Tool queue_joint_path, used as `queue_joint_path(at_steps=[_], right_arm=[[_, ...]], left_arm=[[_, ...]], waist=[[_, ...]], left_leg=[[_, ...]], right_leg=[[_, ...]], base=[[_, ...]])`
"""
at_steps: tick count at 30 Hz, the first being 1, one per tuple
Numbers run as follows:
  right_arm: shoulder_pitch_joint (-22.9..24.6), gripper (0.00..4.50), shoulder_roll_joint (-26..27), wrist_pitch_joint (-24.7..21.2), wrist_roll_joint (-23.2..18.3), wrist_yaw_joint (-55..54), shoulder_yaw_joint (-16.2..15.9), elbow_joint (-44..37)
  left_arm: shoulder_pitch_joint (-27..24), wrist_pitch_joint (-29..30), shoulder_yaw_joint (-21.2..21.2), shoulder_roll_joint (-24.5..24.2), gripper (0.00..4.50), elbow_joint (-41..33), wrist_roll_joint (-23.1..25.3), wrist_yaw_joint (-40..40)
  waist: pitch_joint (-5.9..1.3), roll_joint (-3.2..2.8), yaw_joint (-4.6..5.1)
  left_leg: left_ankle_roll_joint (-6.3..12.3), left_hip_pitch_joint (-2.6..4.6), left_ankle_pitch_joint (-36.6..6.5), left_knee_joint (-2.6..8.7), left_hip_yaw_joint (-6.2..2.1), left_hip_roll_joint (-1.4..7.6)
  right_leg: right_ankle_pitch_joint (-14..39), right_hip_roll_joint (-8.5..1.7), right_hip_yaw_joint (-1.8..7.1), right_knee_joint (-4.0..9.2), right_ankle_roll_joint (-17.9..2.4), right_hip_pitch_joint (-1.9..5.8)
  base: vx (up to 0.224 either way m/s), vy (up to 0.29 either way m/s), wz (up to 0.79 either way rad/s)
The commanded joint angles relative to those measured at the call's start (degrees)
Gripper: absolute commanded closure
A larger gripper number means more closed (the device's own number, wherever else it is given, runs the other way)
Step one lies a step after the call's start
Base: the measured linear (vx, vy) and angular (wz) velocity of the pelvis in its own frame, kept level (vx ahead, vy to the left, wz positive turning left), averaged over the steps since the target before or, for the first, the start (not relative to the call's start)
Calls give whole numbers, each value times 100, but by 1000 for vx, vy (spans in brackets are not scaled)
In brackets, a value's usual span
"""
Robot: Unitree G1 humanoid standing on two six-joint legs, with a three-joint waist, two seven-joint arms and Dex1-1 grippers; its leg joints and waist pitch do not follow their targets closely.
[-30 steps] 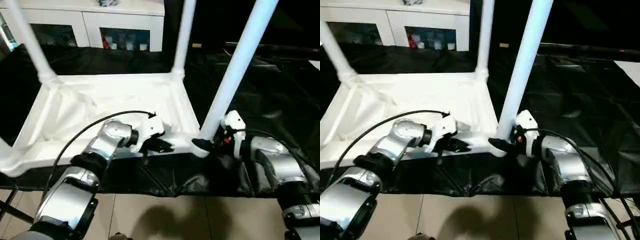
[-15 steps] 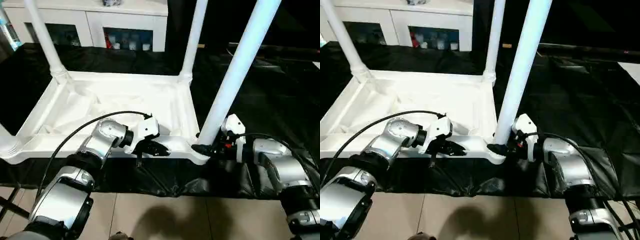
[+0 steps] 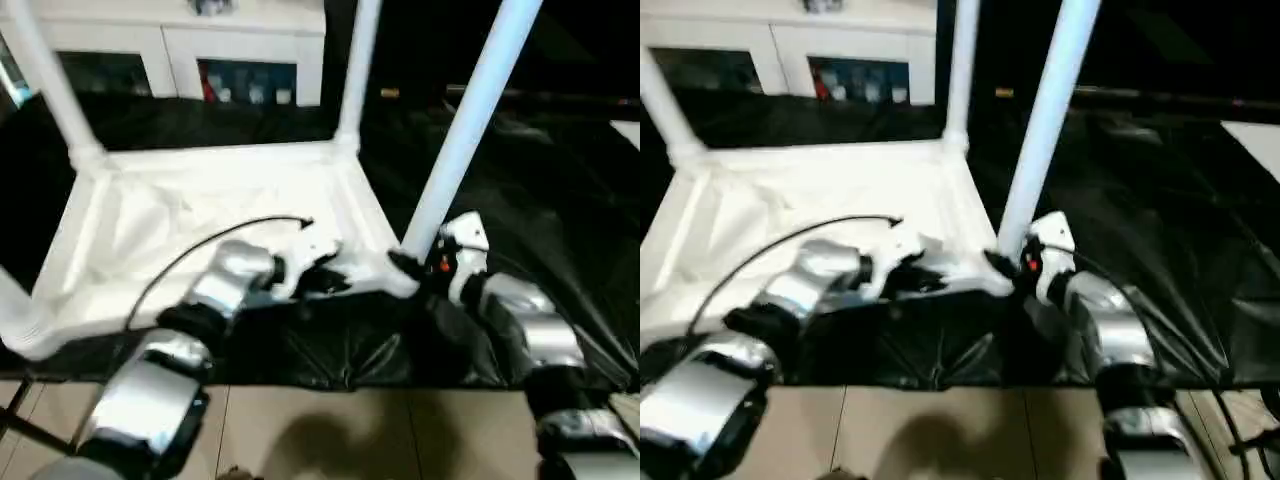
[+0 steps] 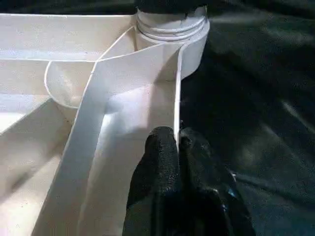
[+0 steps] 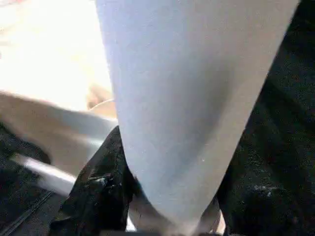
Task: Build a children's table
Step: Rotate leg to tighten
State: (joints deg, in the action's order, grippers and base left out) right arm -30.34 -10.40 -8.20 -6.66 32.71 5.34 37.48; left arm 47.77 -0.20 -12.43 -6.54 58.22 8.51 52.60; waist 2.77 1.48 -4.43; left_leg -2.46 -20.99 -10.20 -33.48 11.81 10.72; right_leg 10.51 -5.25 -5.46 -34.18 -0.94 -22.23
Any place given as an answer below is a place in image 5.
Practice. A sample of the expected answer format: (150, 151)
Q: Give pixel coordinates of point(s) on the white plastic table leg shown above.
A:
(184, 86)

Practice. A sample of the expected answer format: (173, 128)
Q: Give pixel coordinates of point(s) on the black glossy mat cloth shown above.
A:
(295, 49)

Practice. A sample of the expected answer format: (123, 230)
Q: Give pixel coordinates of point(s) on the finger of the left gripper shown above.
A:
(24, 147)

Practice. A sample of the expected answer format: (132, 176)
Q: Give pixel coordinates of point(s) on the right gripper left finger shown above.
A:
(103, 191)

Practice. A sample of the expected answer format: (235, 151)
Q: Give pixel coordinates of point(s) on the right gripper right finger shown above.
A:
(265, 196)

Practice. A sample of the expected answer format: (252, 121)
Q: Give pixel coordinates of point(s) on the white plastic table top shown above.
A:
(49, 61)

